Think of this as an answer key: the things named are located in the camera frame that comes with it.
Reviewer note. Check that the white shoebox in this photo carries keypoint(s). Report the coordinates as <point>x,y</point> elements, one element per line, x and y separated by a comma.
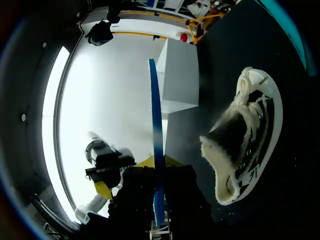
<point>180,72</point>

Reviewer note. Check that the blue and black insole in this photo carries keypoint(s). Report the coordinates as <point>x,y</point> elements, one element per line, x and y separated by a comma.
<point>157,120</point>

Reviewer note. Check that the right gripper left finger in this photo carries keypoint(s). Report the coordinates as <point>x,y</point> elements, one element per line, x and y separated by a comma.
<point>135,190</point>

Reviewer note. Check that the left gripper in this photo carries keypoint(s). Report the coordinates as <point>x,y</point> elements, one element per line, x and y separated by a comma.
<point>107,162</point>

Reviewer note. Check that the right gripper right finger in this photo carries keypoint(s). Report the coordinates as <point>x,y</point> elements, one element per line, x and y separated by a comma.
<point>185,192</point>

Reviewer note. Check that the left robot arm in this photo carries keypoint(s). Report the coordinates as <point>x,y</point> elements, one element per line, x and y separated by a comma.
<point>96,142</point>

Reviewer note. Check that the black and white shoe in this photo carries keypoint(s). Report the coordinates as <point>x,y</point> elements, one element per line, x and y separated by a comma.
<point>250,140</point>

